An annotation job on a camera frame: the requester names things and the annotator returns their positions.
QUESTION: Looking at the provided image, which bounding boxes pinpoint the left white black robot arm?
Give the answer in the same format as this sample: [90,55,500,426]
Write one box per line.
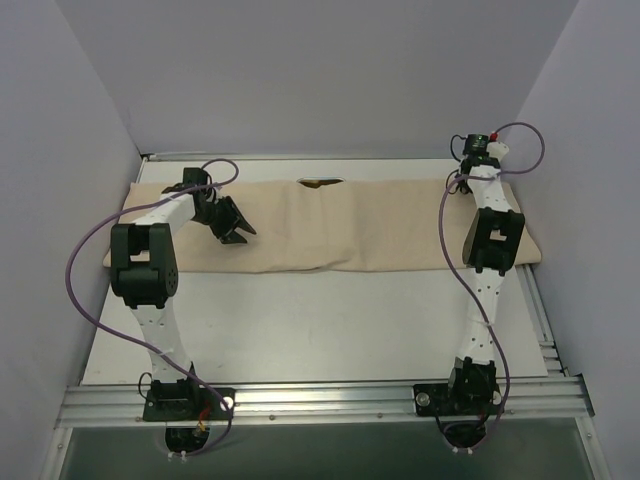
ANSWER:
[110,167,256,419]

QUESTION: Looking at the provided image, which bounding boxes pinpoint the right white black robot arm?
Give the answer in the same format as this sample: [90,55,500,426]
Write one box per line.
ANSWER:
[443,134,525,413]

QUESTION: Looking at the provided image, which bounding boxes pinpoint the steel instrument tray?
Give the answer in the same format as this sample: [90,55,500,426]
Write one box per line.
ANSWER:
[297,177,345,189]

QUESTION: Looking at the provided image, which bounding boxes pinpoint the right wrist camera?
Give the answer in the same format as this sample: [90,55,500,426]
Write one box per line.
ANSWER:
[487,132,509,162]

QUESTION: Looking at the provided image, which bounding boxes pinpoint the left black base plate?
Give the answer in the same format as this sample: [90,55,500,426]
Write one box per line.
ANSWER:
[142,379,235,422]

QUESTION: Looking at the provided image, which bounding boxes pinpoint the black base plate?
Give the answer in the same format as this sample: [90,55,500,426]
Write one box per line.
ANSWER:
[142,379,235,422]
[412,383,502,418]

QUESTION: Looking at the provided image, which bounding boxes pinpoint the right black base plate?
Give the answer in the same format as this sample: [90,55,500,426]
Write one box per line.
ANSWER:
[412,383,502,418]

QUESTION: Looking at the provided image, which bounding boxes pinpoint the aluminium front rail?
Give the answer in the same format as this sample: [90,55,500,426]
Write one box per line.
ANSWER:
[55,376,594,428]

